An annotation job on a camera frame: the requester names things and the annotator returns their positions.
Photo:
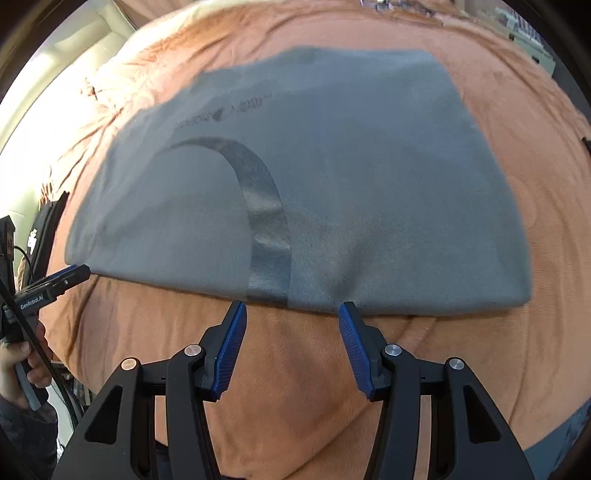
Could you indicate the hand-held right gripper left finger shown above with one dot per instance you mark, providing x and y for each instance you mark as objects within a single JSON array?
[{"x": 231, "y": 350}]

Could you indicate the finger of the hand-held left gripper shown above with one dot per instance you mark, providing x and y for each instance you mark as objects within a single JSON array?
[{"x": 69, "y": 277}]

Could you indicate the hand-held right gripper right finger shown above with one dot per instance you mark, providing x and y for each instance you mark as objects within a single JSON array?
[{"x": 353, "y": 350}]

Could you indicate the grey t-shirt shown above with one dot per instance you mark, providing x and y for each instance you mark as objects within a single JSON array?
[{"x": 369, "y": 184}]

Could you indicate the person's left forearm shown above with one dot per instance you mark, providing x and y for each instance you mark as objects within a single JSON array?
[{"x": 23, "y": 438}]

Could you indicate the person's left hand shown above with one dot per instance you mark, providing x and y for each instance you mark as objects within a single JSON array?
[{"x": 14, "y": 364}]

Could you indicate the black bag with white print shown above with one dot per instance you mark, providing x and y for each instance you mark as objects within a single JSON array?
[{"x": 46, "y": 230}]

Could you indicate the cream padded headboard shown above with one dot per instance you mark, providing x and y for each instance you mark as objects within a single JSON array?
[{"x": 69, "y": 60}]

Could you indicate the orange blanket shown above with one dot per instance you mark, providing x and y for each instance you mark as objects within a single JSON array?
[{"x": 531, "y": 138}]

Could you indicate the pale green nightstand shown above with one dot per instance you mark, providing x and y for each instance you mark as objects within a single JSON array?
[{"x": 531, "y": 41}]

